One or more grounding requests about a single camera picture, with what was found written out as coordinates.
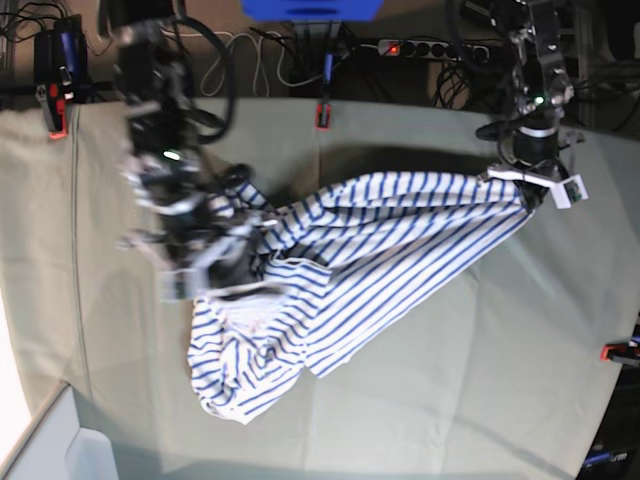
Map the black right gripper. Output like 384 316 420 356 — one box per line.
164 199 269 295

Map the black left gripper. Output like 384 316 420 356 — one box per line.
499 124 565 210

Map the blue white striped t-shirt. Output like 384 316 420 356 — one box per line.
187 172 529 424

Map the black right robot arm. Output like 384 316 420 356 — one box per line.
98 1 267 300

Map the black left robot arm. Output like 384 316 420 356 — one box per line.
444 1 588 211

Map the red black clamp centre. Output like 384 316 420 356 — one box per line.
315 53 334 130

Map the red black clamp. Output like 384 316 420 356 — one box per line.
33 24 86 140
600 336 640 368
315 53 334 130

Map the black power strip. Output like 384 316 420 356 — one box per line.
377 39 491 64

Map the red black clamp left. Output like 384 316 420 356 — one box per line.
33 24 86 140

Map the blue box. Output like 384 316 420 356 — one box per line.
241 0 383 22

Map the red black clamp right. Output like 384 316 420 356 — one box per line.
600 336 640 368

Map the white bin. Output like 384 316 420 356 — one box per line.
1 382 119 480

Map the white cable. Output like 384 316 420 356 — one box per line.
199 30 326 98

